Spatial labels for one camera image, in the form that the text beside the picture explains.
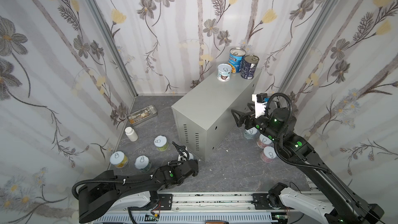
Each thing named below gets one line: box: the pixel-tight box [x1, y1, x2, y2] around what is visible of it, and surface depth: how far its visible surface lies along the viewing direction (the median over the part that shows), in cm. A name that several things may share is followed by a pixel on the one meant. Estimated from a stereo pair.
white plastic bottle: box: [124, 126, 139, 143], surface depth 92 cm
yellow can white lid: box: [109, 150, 129, 169], surface depth 85 cm
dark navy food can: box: [240, 54, 260, 80], surface depth 78 cm
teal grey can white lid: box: [134, 155, 152, 174], surface depth 83 cm
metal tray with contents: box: [126, 104, 159, 126], surface depth 110 cm
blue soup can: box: [228, 47, 247, 74], surface depth 81 cm
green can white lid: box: [153, 134, 169, 152], surface depth 91 cm
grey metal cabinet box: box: [171, 70, 262, 162], surface depth 71 cm
